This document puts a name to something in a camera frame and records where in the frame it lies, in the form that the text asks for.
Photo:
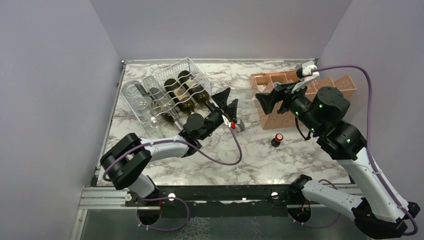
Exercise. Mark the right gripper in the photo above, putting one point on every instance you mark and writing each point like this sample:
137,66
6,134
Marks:
268,100

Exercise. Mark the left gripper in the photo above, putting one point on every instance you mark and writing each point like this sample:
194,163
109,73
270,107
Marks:
221,99

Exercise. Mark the green wine bottle front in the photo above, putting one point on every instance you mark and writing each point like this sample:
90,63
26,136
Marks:
194,88

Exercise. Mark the green bottle silver neck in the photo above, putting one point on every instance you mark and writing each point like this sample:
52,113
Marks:
179,96

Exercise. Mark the green bottle black neck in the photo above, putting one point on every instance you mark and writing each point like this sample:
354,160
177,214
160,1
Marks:
165,108

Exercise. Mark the white wire wine rack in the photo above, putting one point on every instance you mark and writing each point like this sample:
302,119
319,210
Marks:
172,72

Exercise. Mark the clear bottle silver cap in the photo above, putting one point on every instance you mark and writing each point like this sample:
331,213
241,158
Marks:
143,106

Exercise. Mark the clear glass bottle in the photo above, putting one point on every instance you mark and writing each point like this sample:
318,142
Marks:
148,83

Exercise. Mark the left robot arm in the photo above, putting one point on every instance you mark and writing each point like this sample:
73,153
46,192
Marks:
124,163

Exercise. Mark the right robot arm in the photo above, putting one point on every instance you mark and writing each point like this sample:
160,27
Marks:
380,213

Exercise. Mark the red black bottle stopper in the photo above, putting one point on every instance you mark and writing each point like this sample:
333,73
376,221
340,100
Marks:
276,141

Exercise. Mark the peach plastic crate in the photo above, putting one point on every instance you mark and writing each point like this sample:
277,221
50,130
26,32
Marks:
265,83

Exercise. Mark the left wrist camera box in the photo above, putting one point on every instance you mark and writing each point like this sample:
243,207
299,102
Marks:
238,126

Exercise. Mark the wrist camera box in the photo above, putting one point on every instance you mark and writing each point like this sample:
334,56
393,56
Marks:
238,126
306,72

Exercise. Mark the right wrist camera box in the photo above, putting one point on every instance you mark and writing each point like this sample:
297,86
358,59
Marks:
306,72

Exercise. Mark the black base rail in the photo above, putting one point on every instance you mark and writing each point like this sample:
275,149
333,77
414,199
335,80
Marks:
215,201

